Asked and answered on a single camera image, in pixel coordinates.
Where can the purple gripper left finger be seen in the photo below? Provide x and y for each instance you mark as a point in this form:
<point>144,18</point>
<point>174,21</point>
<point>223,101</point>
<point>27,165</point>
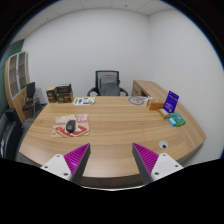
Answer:
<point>70,166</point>

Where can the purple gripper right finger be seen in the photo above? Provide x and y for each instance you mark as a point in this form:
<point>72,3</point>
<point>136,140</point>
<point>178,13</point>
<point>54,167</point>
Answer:
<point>153,166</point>

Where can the black computer mouse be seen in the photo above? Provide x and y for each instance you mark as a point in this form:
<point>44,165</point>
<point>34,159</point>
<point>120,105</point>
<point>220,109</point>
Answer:
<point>70,126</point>

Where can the red patterned mouse pad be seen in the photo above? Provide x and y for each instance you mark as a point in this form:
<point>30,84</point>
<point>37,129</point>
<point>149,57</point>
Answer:
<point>81,126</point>

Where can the wooden office desk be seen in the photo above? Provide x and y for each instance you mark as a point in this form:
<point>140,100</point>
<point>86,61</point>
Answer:
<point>115,125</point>

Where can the blue small packet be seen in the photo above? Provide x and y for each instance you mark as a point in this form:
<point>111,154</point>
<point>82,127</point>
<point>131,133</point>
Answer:
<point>172,121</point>

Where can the yellow flat box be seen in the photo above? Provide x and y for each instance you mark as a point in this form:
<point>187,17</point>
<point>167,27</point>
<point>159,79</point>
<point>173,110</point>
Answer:
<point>164,113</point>

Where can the green packet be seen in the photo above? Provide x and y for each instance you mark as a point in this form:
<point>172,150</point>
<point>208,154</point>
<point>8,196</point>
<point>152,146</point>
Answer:
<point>178,119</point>

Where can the brown tissue box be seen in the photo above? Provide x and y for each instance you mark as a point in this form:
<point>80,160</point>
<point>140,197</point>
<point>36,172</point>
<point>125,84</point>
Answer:
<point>154,104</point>

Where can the round grey coaster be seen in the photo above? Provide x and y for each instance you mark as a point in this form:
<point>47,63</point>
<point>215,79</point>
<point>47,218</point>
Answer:
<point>136,100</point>

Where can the white green leaflet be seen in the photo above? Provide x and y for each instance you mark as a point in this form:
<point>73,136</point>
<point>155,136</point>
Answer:
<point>84,101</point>

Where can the purple standing sign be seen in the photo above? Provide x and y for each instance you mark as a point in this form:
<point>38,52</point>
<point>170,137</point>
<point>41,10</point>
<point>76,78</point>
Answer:
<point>171,102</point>

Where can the dark cardboard box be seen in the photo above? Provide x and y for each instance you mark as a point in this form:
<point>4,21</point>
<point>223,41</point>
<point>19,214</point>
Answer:
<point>64,93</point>

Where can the small brown box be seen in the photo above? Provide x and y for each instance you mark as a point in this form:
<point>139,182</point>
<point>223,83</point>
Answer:
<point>51,95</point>

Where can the black chair at left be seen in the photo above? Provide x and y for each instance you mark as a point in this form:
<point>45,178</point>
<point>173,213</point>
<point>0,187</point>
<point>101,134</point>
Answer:
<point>11,130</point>

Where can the black side chair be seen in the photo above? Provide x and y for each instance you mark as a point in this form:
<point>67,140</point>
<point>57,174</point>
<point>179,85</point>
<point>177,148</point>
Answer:
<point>30,101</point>

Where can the grey mesh office chair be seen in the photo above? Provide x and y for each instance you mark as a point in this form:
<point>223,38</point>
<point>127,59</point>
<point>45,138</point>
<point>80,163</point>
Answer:
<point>107,83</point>

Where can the wooden bookshelf cabinet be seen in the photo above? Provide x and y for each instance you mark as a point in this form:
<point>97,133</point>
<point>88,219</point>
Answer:
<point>16,80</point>

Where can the desk cable grommet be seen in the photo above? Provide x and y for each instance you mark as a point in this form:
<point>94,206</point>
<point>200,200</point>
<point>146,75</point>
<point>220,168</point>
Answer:
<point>163,144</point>

